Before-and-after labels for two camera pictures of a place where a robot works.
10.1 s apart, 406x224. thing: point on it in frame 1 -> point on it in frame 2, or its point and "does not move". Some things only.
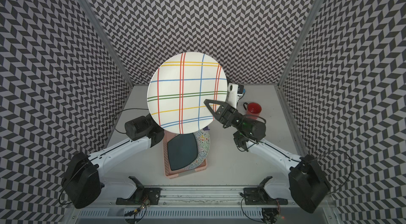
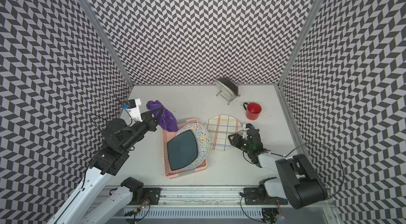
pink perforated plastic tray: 168,173 does not move
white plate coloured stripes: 178,87 -> 220,127
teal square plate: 182,149 does not move
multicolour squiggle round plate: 203,144 does not move
